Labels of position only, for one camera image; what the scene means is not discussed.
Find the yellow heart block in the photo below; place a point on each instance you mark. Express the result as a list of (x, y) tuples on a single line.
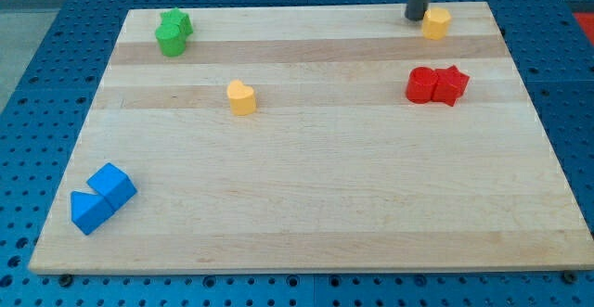
[(241, 98)]

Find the wooden board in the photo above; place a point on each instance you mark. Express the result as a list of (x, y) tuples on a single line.
[(335, 172)]

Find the red cylinder block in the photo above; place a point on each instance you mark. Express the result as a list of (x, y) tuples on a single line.
[(421, 84)]

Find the green cylinder block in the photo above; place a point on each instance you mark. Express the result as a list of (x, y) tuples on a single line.
[(171, 41)]

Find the red star block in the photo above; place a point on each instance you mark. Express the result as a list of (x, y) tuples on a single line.
[(451, 85)]

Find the green star block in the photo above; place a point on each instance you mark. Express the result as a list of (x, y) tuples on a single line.
[(179, 18)]

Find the yellow hexagon block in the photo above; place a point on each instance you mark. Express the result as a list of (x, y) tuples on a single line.
[(435, 23)]

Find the blue cube block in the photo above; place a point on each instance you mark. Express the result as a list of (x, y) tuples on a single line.
[(113, 184)]

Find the blue triangle block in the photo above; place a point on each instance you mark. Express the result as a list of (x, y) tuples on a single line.
[(89, 211)]

